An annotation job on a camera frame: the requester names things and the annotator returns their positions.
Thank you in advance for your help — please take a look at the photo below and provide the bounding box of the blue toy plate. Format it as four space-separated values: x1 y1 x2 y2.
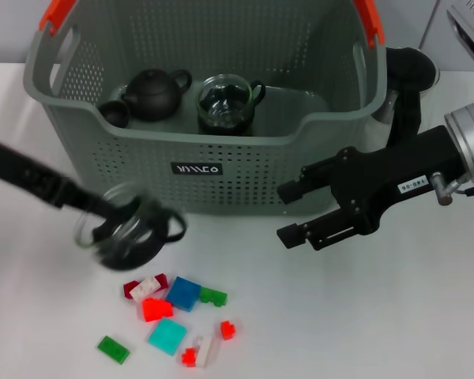
165 276 201 313

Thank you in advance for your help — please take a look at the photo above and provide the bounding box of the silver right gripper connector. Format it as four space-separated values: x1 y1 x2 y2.
430 171 456 207

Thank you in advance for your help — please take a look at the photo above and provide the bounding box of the cyan toy plate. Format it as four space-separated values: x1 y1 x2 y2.
148 317 189 356

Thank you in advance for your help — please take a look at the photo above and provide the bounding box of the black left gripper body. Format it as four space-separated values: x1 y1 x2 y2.
0 135 29 187

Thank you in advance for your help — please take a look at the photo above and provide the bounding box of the green flat toy plate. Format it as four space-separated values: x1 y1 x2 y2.
97 335 130 364

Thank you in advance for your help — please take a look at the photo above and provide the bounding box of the grey perforated storage bin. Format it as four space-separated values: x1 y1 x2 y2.
22 0 388 217

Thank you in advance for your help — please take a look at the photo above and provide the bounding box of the short white toy brick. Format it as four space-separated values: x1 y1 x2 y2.
129 277 162 303

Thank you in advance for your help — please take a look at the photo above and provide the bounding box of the large red toy brick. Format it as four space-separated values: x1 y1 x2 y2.
141 298 174 324

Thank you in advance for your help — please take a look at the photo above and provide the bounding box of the glass pitcher with black handle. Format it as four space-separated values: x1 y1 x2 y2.
373 46 440 150

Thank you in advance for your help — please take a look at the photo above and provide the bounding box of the dark red toy brick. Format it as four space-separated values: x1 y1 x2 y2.
122 272 170 302

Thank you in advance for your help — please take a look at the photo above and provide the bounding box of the black ceramic teapot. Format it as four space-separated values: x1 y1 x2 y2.
120 67 193 122

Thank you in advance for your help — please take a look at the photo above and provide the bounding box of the green toy brick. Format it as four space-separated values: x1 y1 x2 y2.
198 287 228 308

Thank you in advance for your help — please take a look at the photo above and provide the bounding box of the long white toy brick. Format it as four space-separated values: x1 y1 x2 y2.
193 335 214 368

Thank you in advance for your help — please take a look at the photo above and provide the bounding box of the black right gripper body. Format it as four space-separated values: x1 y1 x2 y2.
329 125 466 238

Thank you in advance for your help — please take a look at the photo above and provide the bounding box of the small black ceramic teacup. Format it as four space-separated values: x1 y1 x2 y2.
98 99 132 128

